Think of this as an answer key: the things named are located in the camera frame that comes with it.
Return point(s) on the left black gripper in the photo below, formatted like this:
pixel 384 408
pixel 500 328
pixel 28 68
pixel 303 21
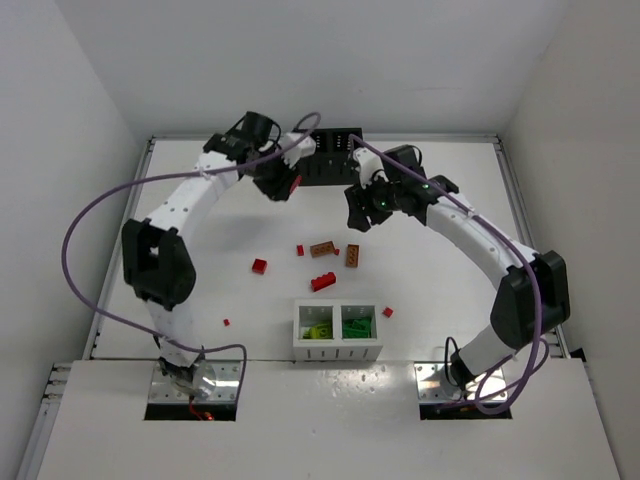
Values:
pixel 275 181

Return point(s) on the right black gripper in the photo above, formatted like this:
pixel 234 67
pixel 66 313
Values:
pixel 362 203

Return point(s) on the red oval lego piece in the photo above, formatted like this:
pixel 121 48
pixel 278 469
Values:
pixel 295 184

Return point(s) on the dark green lego brick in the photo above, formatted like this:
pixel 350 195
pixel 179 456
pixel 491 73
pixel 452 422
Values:
pixel 357 328

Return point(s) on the lime lego brick top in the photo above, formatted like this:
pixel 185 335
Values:
pixel 310 334

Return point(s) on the lime lego brick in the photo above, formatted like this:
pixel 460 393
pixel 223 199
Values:
pixel 323 331
pixel 310 334

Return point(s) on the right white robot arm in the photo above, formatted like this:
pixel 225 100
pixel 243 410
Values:
pixel 532 294

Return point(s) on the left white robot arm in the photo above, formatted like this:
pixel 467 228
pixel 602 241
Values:
pixel 156 260

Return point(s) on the brown flat lego plate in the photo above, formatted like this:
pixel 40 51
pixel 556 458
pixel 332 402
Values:
pixel 322 249

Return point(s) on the black two-compartment container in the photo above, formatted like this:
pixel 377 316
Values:
pixel 329 165

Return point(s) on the red long lego brick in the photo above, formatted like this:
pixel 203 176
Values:
pixel 324 281

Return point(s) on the red square lego brick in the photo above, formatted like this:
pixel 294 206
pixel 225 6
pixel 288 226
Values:
pixel 259 266

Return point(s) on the white two-compartment container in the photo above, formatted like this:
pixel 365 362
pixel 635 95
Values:
pixel 310 312

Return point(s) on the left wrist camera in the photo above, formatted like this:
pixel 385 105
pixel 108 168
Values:
pixel 296 147

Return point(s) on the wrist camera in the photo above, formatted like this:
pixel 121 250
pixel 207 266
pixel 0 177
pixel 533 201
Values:
pixel 369 166
pixel 296 147

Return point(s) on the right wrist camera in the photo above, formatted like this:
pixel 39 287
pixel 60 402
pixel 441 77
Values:
pixel 369 166

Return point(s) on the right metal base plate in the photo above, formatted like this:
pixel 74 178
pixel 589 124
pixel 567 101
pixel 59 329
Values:
pixel 433 388

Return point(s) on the metal base plate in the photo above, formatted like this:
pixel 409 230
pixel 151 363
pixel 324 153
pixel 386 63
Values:
pixel 433 388
pixel 212 383

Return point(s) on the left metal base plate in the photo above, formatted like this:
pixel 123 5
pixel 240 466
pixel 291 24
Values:
pixel 212 383

